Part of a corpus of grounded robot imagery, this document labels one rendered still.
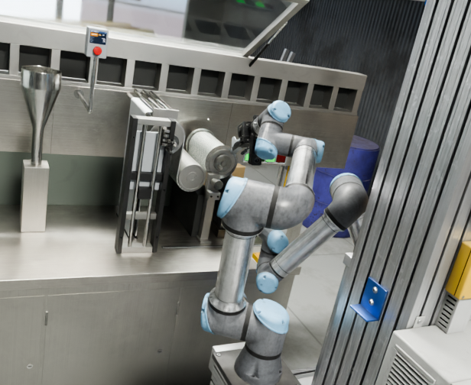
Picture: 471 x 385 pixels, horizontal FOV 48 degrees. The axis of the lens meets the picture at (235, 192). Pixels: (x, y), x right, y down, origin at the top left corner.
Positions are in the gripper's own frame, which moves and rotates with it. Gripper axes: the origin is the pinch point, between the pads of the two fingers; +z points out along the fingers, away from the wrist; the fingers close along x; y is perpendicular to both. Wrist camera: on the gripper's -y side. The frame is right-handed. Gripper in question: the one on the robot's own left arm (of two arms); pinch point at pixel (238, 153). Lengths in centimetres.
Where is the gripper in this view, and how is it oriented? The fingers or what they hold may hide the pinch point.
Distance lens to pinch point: 203.1
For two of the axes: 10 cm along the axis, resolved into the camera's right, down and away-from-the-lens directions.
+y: -1.1, -9.5, 2.8
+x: -9.0, -0.2, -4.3
